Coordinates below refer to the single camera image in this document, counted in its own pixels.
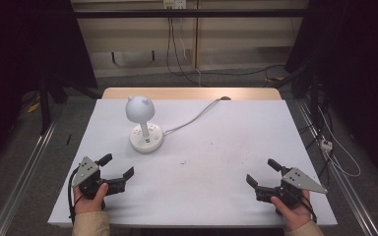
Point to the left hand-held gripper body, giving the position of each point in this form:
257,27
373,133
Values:
86,172

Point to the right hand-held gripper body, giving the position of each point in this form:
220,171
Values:
300,180

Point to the white round-head desk lamp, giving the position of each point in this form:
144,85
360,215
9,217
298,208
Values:
140,110

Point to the person's left hand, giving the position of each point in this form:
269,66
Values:
88,205

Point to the person's right hand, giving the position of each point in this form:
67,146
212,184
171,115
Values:
293,216

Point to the small black floor object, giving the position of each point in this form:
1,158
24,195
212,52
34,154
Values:
68,139

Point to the white table cover sheet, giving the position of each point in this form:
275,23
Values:
229,147

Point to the white floor power strip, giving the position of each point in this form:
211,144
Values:
326,145

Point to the black metal stand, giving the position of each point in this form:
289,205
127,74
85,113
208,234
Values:
44,105

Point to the yellow floor tape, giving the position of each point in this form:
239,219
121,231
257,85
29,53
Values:
33,106

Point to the dark curtain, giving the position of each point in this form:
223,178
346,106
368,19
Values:
357,65
19,49

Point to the black horizontal bar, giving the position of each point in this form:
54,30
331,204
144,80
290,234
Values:
190,13

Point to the metal floor rail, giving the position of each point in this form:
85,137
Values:
23,177
347,190

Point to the white wall socket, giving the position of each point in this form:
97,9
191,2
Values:
174,3

